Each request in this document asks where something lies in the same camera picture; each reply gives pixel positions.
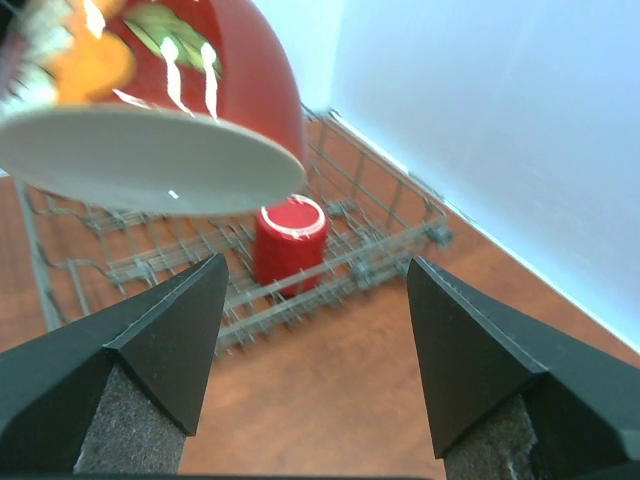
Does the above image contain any plain red mug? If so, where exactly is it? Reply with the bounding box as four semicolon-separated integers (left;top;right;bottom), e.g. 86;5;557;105
252;194;329;286

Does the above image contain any grey wire dish rack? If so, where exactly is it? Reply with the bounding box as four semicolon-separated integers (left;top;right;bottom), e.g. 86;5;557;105
16;111;453;350

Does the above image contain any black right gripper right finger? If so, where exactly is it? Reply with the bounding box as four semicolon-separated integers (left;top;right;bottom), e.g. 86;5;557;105
407;258;639;478

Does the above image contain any red floral mug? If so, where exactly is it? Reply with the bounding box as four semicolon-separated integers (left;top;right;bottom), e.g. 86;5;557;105
1;0;306;216

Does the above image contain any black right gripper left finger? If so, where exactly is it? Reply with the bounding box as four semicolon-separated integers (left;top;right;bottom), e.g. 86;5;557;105
1;254;228;475

